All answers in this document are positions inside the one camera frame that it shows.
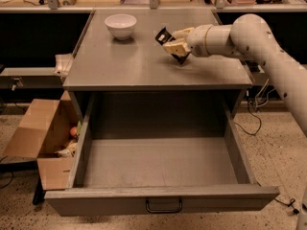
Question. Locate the grey open drawer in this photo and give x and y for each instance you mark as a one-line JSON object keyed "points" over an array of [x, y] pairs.
{"points": [[159, 145]]}

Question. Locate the black drawer handle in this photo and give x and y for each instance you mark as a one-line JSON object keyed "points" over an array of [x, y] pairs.
{"points": [[161, 206]]}

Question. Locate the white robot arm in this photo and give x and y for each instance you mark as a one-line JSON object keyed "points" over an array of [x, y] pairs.
{"points": [[249, 37]]}

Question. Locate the white ceramic bowl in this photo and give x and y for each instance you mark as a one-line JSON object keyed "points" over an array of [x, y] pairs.
{"points": [[121, 26]]}

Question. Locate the red apple in box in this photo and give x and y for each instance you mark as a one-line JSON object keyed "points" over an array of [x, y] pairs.
{"points": [[73, 131]]}

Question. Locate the grey cabinet counter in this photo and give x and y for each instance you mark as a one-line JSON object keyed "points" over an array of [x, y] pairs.
{"points": [[105, 64]]}

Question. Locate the black rxbar chocolate wrapper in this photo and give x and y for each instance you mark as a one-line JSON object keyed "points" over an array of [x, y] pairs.
{"points": [[163, 37]]}

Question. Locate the brown cardboard box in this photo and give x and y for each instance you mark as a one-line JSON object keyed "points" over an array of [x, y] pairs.
{"points": [[44, 130]]}

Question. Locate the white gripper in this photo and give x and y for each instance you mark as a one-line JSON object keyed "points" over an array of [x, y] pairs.
{"points": [[197, 39]]}

